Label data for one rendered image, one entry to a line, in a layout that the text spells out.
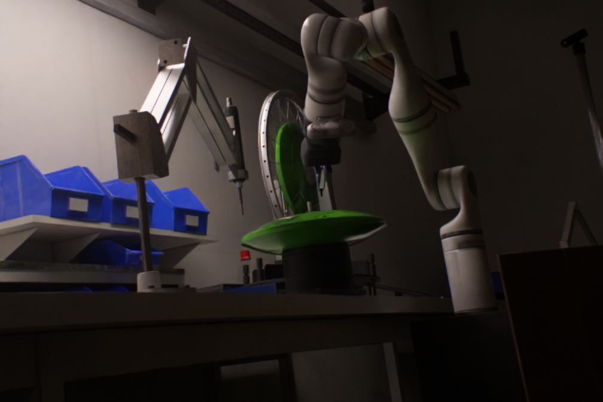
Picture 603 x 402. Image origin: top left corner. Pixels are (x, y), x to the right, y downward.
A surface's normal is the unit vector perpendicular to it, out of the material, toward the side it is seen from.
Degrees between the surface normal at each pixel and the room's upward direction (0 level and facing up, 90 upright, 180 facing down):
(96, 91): 90
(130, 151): 90
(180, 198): 88
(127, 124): 90
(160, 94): 38
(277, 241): 157
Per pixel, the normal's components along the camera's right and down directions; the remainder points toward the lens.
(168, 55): -0.16, -0.19
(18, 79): 0.88, -0.21
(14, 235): -0.46, -0.14
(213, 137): 0.07, 0.86
